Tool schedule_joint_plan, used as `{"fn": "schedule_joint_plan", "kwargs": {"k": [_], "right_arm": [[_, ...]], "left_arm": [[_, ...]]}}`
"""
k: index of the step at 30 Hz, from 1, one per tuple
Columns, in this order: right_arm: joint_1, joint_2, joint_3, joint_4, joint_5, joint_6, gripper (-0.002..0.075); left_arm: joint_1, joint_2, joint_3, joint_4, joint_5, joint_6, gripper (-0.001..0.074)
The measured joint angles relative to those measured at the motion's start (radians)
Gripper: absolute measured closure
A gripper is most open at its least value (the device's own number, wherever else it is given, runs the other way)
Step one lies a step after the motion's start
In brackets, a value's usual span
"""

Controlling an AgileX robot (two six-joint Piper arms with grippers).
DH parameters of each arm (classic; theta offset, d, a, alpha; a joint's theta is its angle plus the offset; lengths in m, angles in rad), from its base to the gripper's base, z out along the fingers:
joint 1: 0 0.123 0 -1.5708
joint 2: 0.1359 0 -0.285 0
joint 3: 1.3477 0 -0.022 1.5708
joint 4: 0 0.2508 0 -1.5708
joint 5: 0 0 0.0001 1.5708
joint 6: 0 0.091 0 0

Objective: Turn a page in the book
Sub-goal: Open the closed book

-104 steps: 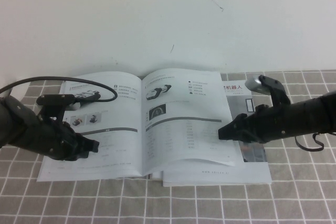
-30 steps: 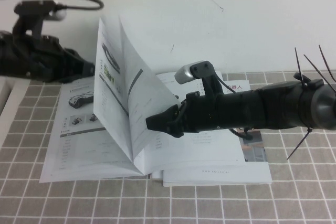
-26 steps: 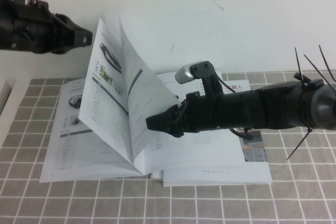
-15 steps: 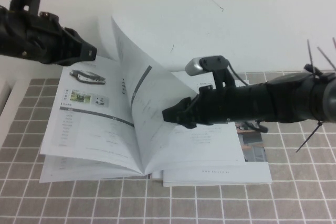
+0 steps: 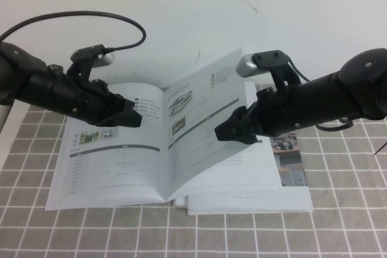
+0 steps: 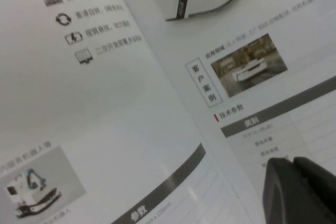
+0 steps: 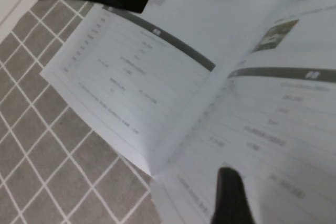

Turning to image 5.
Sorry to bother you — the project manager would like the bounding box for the white product catalogue book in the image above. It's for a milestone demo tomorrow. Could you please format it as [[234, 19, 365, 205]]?
[[45, 47, 284, 212]]

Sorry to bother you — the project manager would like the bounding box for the black left camera cable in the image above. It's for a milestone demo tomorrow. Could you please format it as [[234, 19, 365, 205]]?
[[0, 11, 147, 54]]

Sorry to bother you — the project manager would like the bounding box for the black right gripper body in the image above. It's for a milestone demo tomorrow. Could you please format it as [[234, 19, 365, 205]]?
[[246, 86, 307, 138]]

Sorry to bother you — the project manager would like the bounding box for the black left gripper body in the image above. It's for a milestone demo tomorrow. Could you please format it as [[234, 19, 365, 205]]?
[[29, 65, 134, 126]]

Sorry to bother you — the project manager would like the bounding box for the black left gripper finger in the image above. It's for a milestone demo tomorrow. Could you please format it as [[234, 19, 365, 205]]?
[[99, 117, 141, 129], [122, 97, 143, 128]]

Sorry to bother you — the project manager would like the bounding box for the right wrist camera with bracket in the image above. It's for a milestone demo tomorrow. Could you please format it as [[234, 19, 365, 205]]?
[[235, 50, 303, 88]]

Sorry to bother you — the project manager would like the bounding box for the grey checkered tablecloth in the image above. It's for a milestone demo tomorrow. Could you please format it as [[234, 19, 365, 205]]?
[[0, 82, 387, 258]]

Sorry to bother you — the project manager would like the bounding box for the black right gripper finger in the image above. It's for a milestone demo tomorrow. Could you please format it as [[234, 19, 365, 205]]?
[[214, 106, 252, 141], [218, 124, 261, 146]]

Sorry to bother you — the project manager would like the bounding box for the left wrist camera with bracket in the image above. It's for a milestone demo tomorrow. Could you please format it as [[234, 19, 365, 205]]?
[[66, 45, 117, 82]]

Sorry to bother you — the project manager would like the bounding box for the closed book with photo cover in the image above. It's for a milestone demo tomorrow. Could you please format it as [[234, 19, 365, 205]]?
[[184, 131, 314, 216]]

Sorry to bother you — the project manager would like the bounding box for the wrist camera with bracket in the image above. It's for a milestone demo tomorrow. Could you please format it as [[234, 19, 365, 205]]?
[[66, 45, 117, 82], [235, 50, 303, 88]]

